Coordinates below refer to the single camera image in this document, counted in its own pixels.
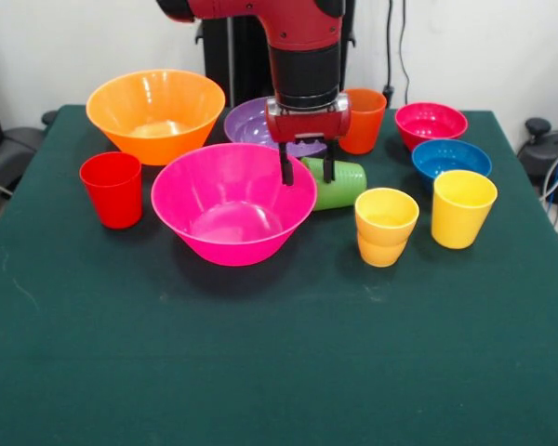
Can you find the large pink bowl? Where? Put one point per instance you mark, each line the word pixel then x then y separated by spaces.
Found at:
pixel 232 232

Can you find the blue bowl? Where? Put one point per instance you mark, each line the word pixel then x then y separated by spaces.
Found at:
pixel 442 160

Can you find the red cup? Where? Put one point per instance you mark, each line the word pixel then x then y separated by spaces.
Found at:
pixel 114 204

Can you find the purple bowl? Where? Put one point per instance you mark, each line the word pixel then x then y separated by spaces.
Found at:
pixel 248 125

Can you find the small crimson bowl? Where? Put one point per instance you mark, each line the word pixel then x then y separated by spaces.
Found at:
pixel 428 121

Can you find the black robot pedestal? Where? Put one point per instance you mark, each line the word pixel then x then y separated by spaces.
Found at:
pixel 242 60

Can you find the black chair base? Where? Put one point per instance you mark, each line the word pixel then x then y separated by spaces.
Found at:
pixel 14 148
pixel 539 153

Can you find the dark orange cup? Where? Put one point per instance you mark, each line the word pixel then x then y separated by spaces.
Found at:
pixel 365 130

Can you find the short yellow cup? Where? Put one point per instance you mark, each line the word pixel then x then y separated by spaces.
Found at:
pixel 386 218

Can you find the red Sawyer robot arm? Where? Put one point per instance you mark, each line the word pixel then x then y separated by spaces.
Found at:
pixel 307 69

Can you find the large orange bowl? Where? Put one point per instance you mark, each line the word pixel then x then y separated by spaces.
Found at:
pixel 158 148

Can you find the dark green table cloth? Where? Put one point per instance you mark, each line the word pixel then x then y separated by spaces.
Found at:
pixel 260 348

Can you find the green cup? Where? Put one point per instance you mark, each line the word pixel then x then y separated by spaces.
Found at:
pixel 349 186

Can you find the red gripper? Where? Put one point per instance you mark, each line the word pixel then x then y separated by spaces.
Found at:
pixel 307 124

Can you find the short orange cup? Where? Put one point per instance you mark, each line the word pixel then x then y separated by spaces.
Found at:
pixel 381 255

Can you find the tall yellow cup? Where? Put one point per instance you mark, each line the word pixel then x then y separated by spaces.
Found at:
pixel 460 223

